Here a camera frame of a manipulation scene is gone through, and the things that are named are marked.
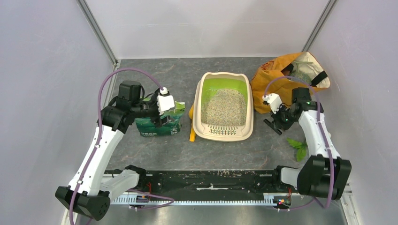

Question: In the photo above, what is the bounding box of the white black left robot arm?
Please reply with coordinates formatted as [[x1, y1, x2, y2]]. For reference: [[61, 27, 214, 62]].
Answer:
[[55, 81, 175, 221]]

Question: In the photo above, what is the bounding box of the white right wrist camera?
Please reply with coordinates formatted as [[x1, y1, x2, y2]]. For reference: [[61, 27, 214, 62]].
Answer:
[[262, 93, 283, 114]]

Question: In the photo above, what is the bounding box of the yellow plastic scoop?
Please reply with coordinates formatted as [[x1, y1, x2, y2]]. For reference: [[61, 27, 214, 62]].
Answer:
[[188, 105, 196, 142]]

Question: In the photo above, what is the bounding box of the beige green litter box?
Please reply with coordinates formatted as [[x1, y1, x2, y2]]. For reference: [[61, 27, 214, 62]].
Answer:
[[193, 72, 254, 142]]

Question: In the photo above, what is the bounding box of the white radish with leaves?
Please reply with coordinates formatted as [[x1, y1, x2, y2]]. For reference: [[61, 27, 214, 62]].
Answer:
[[287, 138, 307, 162]]

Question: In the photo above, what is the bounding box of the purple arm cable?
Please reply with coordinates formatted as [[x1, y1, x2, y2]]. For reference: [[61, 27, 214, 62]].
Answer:
[[263, 75, 335, 212], [68, 67, 176, 225]]

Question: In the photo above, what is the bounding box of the green cat litter bag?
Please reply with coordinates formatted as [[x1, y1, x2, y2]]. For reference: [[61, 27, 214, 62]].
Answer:
[[135, 101, 185, 137]]

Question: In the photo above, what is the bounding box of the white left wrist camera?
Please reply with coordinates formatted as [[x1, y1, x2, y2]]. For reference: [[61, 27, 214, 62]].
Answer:
[[157, 87, 175, 115]]

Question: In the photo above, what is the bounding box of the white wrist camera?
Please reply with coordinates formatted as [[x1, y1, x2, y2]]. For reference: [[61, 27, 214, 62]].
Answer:
[[262, 93, 283, 114], [157, 87, 175, 115]]

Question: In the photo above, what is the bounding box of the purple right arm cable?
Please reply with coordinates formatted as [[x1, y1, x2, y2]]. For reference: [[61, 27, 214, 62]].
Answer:
[[263, 75, 335, 212]]

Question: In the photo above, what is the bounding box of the orange tote bag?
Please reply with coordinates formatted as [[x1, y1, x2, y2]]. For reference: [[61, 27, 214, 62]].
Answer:
[[250, 52, 331, 114]]

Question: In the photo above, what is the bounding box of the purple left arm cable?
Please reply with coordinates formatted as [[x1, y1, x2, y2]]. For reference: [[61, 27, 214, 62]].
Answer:
[[68, 67, 176, 225]]

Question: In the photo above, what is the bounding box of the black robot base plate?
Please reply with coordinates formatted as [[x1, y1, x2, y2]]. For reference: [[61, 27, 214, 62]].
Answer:
[[136, 170, 298, 201]]

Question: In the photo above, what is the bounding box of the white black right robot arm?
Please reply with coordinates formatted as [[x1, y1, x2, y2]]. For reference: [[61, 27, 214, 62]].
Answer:
[[263, 88, 352, 200]]

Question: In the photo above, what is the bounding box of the green melon in bag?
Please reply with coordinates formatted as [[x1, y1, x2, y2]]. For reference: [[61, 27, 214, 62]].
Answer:
[[287, 64, 312, 85]]

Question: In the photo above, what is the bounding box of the black clip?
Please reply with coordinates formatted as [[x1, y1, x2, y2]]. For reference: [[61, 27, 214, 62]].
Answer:
[[263, 119, 282, 135]]

